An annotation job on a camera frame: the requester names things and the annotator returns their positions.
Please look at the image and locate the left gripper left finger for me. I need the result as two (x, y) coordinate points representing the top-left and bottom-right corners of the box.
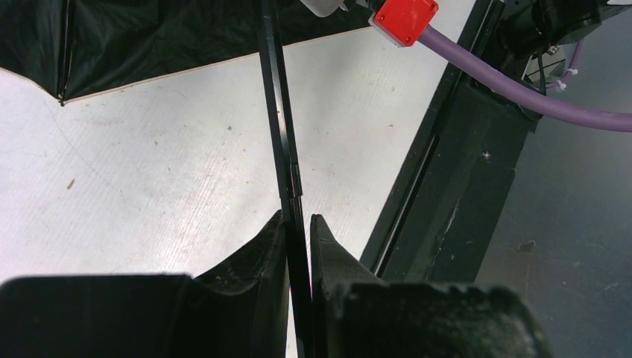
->
(1, 213), (289, 357)

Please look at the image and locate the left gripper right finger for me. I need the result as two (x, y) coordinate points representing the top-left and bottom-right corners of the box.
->
(310, 214), (553, 357)

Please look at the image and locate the beige umbrella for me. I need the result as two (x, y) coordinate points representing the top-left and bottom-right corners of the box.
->
(1, 1), (373, 357)

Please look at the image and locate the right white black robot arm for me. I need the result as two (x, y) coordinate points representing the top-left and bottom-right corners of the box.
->
(496, 0), (631, 59)

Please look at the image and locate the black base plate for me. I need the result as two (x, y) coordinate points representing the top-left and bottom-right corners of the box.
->
(359, 0), (544, 285)

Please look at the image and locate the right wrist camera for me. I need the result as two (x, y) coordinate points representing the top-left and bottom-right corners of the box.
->
(298, 0), (440, 48)

